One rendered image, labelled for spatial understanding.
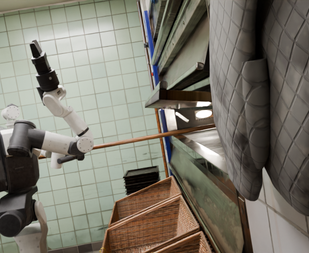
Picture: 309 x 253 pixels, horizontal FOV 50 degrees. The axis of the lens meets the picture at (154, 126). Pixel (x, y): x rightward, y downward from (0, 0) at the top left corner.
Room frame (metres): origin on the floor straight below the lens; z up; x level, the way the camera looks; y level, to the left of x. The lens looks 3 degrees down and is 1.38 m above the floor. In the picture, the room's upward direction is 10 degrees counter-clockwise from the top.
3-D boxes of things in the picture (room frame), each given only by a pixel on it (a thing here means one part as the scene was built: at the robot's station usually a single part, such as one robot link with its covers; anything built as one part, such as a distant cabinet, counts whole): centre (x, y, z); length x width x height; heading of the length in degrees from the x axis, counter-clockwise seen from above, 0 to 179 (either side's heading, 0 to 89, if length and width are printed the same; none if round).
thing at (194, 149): (1.70, -0.16, 1.16); 1.80 x 0.06 x 0.04; 2
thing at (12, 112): (1.71, 0.71, 1.47); 0.10 x 0.07 x 0.09; 37
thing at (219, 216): (1.70, -0.14, 1.02); 1.79 x 0.11 x 0.19; 2
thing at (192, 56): (1.70, -0.14, 1.54); 1.79 x 0.11 x 0.19; 2
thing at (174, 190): (2.26, 0.15, 0.72); 0.56 x 0.49 x 0.28; 2
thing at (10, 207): (1.63, 0.73, 1.00); 0.28 x 0.13 x 0.18; 3
